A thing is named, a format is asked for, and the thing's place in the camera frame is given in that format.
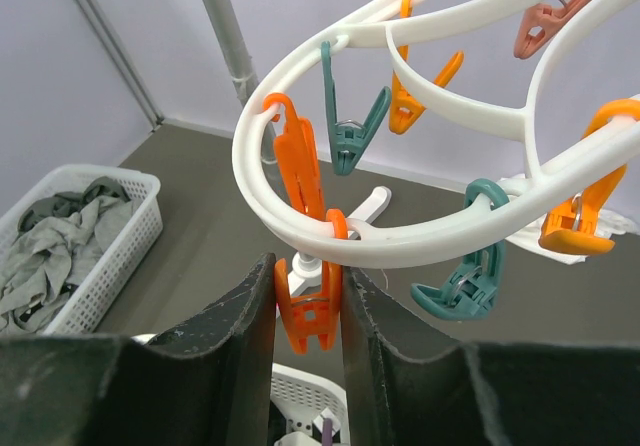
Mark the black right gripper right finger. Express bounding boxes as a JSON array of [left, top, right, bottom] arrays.
[[341, 268, 639, 445]]

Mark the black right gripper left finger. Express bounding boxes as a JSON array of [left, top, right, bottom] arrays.
[[1, 253, 275, 445]]

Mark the teal clothes peg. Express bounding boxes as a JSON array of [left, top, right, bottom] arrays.
[[410, 178, 511, 322]]

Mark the orange clothes peg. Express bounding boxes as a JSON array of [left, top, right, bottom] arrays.
[[273, 208, 350, 356]]

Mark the white round clip hanger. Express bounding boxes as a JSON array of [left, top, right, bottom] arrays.
[[232, 0, 639, 268]]

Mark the white sock on hanger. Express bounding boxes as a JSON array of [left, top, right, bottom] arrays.
[[507, 168, 639, 265]]

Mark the white oval sock basket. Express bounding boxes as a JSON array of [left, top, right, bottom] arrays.
[[270, 363, 351, 445]]

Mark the white drying rack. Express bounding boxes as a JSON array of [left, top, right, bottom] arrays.
[[189, 0, 394, 297]]

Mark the yellow-orange peg right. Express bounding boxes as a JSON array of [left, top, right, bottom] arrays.
[[538, 98, 640, 257]]

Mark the yellow-orange peg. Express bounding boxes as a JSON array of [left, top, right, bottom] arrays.
[[538, 98, 640, 257], [384, 0, 486, 129]]

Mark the white rectangular laundry basket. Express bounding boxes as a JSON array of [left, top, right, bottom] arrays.
[[1, 165, 163, 337]]

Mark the grey clothes pile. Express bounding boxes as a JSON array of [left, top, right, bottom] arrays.
[[1, 176, 140, 336]]

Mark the orange peg left rim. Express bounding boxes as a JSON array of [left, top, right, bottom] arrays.
[[263, 92, 325, 220]]

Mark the teal peg inner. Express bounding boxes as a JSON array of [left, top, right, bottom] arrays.
[[320, 41, 392, 176]]

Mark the yellow-orange peg inner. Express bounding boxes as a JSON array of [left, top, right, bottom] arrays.
[[384, 0, 486, 129]]

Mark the pink peg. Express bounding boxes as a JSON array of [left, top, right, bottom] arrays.
[[513, 0, 592, 60]]

